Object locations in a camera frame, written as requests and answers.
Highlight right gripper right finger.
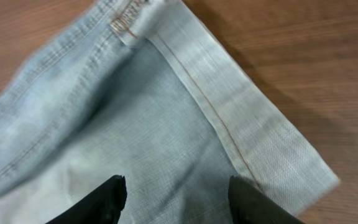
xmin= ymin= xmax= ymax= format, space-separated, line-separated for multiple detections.
xmin=228 ymin=176 xmax=304 ymax=224

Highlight light blue denim shorts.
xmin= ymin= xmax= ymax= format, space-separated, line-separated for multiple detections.
xmin=0 ymin=1 xmax=339 ymax=223

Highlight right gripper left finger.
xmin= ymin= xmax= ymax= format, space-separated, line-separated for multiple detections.
xmin=47 ymin=175 xmax=127 ymax=224

